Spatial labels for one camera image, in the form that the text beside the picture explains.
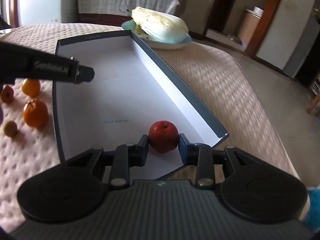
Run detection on right hand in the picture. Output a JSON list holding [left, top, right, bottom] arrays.
[[302, 186, 320, 232]]

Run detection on small orange mandarin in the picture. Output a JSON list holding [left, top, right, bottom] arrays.
[[22, 79, 41, 98]]

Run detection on small red apple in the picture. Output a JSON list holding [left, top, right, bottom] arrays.
[[1, 85, 14, 104]]

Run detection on grey white cardboard box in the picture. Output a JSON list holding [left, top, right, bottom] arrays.
[[51, 29, 230, 181]]

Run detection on large orange mandarin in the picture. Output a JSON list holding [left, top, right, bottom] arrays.
[[22, 99, 49, 129]]

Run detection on white chest freezer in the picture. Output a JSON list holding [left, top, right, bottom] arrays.
[[18, 0, 85, 27]]

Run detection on light blue plate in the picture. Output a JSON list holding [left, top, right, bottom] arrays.
[[121, 20, 192, 50]]

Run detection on yellowish brown round fruit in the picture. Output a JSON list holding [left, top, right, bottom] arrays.
[[3, 120, 18, 138]]

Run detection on cloth covered side table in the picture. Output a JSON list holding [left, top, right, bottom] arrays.
[[78, 0, 180, 26]]

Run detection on pink quilted bed cover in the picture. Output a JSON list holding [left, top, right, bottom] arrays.
[[1, 23, 296, 232]]

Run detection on napa cabbage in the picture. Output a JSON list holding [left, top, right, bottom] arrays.
[[131, 7, 189, 43]]

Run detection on brown cylindrical bin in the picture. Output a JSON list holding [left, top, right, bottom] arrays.
[[236, 8, 261, 47]]

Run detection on white paper roll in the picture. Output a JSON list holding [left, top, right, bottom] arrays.
[[253, 7, 264, 17]]

